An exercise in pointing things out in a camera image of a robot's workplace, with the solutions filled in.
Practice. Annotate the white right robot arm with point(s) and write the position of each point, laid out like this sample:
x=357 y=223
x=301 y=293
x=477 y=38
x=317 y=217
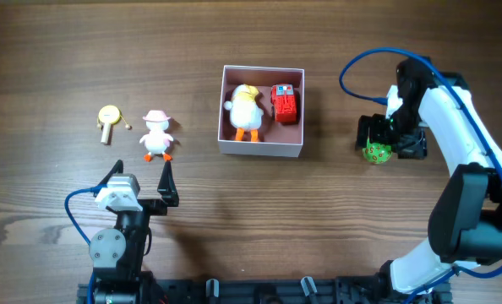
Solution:
x=465 y=226

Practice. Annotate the white wrist camera, left arm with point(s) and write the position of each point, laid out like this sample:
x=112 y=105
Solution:
x=120 y=194

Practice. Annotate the white plush duck yellow hat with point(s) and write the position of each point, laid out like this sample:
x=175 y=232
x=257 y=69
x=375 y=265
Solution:
x=244 y=113

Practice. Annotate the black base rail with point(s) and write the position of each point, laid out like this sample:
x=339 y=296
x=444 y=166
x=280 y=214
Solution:
x=340 y=290

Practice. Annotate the black gripper body, left arm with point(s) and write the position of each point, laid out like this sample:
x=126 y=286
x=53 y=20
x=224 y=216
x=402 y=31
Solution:
x=148 y=204

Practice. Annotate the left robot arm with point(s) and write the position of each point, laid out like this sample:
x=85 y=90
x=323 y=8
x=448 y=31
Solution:
x=117 y=253

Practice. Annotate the yellow rattle drum toy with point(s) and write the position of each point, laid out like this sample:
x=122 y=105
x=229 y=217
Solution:
x=108 y=116

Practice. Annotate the red toy fire truck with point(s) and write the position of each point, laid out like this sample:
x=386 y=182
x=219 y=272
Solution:
x=284 y=103

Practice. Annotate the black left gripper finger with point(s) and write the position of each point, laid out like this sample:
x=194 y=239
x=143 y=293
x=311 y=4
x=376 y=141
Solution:
x=116 y=169
x=167 y=187

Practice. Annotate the white duck with pink hat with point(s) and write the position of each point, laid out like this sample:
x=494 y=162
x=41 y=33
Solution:
x=157 y=141

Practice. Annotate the black gripper body, right arm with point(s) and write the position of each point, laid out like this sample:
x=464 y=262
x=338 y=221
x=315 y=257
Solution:
x=368 y=132

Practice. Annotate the green ball with red numbers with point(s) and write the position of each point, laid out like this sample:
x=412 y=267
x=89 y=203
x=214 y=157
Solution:
x=377 y=153

